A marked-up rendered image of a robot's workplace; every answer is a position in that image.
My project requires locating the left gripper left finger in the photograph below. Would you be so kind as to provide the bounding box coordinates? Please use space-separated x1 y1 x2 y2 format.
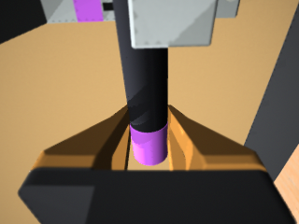
31 105 131 170

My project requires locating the black metal bar with violet end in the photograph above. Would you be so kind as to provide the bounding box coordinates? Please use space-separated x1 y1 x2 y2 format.
112 0 168 166

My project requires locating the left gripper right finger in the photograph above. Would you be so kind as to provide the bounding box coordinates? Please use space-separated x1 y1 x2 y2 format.
167 105 267 172

